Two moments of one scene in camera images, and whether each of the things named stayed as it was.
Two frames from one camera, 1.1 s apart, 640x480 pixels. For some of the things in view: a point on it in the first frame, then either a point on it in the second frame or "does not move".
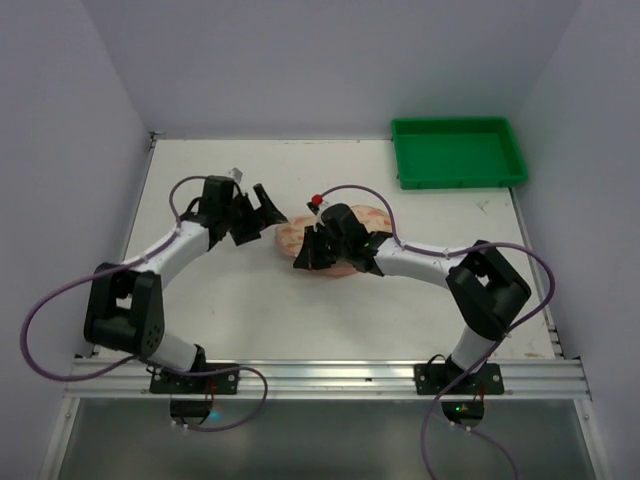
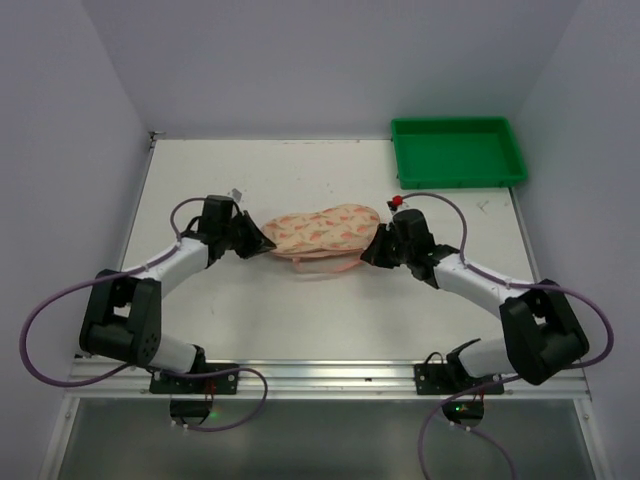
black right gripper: [320, 245] → [389, 245]
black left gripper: [248, 220] → [241, 235]
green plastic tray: [457, 152] does not move
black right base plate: [439, 378] does not move
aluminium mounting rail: [131, 379] does not move
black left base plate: [221, 383] does not move
